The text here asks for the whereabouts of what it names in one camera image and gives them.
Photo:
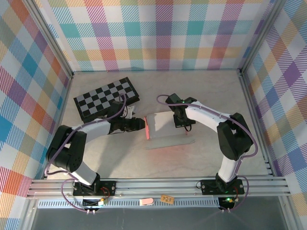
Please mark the pink paper box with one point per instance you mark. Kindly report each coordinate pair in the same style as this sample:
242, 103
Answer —
160, 125

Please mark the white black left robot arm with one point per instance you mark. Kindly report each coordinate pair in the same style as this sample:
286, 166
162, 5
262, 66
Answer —
96, 129

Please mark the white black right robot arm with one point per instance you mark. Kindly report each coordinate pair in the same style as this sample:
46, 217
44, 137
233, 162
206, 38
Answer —
206, 115

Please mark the black grey folding chessboard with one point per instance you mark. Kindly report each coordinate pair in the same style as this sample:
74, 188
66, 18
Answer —
100, 95

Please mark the pink white eraser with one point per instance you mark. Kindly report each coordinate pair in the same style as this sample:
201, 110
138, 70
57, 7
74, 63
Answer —
146, 201

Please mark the small wooden tag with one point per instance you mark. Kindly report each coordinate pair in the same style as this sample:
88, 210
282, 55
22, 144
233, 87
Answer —
166, 199

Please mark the small circuit board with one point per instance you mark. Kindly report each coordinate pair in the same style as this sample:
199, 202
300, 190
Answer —
96, 203
226, 201

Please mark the thin aluminium wall rail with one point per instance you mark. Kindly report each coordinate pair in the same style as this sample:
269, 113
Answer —
156, 70

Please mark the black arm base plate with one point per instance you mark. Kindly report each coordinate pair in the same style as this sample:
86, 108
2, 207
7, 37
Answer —
208, 187
110, 183

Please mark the aluminium slotted mounting rail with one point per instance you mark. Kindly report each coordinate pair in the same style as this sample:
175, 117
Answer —
156, 184

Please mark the aluminium side rail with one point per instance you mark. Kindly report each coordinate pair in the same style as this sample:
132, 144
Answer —
247, 88

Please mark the aluminium corner post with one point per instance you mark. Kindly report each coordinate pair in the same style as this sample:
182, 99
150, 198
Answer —
50, 36
261, 36

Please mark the aluminium frame leg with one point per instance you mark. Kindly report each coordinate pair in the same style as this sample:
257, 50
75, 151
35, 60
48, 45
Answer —
28, 215
290, 215

